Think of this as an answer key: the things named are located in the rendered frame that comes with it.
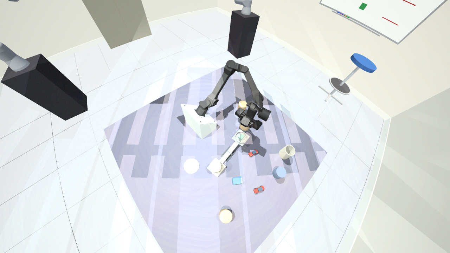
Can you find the red toy car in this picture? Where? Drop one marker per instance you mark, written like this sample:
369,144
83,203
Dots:
252,153
261,188

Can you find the light blue block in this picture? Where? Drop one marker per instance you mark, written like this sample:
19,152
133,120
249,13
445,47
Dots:
237,180

